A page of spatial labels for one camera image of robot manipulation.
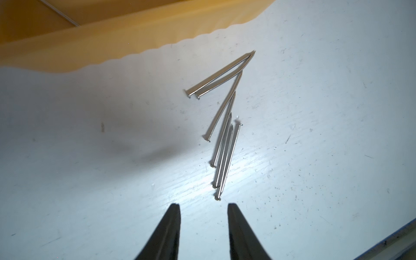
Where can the steel nail pile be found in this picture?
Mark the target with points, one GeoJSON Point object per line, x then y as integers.
{"type": "Point", "coordinates": [228, 134]}

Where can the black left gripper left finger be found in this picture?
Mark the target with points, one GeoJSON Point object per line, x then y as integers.
{"type": "Point", "coordinates": [164, 242]}

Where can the steel nail bottom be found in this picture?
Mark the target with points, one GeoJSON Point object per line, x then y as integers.
{"type": "Point", "coordinates": [61, 14]}

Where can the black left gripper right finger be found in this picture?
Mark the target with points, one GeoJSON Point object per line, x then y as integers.
{"type": "Point", "coordinates": [244, 244]}

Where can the yellow plastic storage box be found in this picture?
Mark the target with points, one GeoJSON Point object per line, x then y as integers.
{"type": "Point", "coordinates": [34, 37]}

